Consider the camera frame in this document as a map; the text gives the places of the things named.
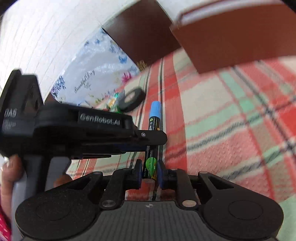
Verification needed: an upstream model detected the black tape roll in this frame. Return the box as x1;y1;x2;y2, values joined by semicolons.
117;88;146;113

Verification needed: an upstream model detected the person's left hand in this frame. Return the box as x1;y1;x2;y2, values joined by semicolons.
1;154;72;188

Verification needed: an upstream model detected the red patterned cloth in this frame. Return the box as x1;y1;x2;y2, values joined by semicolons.
0;208;11;241

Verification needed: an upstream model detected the blue-capped black marker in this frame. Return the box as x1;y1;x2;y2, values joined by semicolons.
142;101;161;182

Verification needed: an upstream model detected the brown cardboard storage box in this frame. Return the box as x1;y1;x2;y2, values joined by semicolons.
171;1;295;74

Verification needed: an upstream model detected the floral white gift bag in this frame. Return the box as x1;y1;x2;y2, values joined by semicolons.
51;29;139;108

